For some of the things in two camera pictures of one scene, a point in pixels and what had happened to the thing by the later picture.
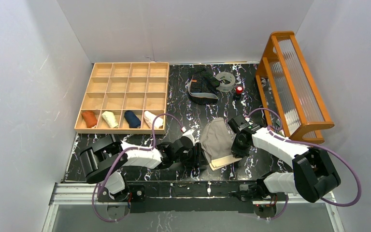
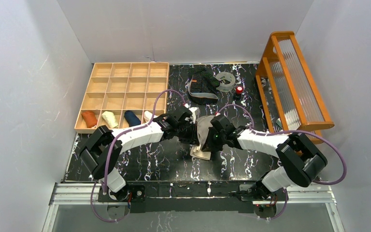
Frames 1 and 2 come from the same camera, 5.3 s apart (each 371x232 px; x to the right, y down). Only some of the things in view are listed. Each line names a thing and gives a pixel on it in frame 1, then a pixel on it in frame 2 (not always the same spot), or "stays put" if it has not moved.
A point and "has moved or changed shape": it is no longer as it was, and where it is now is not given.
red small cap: x=239 y=90 stays put
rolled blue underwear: x=134 y=122 stays put
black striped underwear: x=202 y=87 stays put
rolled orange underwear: x=90 y=119 stays put
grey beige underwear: x=217 y=140 has moved or changed shape
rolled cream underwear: x=110 y=118 stays put
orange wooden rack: x=292 y=98 stays put
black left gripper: x=199 y=155 to x=189 y=134
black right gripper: x=234 y=148 to x=209 y=140
